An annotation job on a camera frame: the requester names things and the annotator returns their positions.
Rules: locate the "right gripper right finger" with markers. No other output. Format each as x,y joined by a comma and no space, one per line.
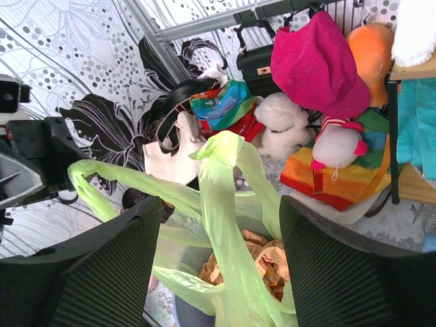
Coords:
342,278

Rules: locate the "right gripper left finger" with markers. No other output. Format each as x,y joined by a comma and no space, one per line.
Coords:
97,278

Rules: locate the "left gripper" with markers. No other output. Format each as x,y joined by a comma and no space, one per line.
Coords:
35,156

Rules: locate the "green plastic trash bag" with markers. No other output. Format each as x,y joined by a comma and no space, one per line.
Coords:
234,194

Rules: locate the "dark brown leather bag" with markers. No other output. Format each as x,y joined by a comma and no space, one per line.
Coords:
131,197

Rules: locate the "blue-grey trash bin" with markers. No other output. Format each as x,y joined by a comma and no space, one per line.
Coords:
186,315

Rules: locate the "rainbow striped bag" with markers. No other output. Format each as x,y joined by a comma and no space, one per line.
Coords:
366,176

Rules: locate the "cream canvas tote bag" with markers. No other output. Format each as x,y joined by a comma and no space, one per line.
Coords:
172,162

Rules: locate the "crumpled brown paper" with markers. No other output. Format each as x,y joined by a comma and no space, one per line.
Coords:
269,258

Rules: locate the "wooden metal shelf rack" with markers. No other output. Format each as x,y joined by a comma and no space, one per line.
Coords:
408,181

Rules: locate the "black round hat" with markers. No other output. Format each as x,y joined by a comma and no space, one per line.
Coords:
176,102

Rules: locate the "white pink-eared plush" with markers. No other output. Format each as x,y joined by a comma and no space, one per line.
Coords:
338,144

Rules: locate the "white fluffy plush toy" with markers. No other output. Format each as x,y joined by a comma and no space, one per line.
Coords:
286,126

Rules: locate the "red folded cloth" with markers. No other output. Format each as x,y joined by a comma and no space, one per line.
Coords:
248,127

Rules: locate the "teal folded towel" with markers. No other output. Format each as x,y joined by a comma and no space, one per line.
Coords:
416,125

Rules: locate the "colourful scarf bundle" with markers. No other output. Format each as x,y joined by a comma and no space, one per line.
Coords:
223,107

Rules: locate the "magenta felt hat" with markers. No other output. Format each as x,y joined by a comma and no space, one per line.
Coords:
315,68

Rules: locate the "black leather handbag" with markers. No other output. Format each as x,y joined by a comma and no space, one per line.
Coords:
255,63

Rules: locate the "orange plush toy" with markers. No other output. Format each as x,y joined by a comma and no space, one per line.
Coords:
371,47

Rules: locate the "white grey plush dog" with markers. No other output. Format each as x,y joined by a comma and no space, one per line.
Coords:
414,38

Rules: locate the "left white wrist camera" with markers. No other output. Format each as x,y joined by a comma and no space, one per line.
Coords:
13,92

